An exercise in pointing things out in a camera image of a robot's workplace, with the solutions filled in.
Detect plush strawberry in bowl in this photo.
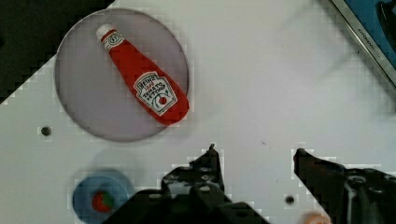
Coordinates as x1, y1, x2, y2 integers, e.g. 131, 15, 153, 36
92, 191, 114, 213

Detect small blue bowl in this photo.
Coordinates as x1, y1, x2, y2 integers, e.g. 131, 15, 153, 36
72, 170, 135, 224

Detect round grey plate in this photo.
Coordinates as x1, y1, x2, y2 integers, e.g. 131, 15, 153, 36
54, 8, 190, 142

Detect plush orange slice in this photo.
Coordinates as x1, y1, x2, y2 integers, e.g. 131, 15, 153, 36
298, 213, 332, 224

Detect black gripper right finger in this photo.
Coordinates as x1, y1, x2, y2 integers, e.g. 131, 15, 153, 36
293, 148, 396, 224

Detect black toaster oven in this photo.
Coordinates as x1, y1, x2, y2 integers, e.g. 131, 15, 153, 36
328, 0, 396, 85

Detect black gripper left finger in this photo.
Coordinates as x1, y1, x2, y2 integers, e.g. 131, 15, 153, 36
103, 146, 270, 224

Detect red plush ketchup bottle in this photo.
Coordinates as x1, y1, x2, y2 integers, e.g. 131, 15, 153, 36
96, 23, 190, 126

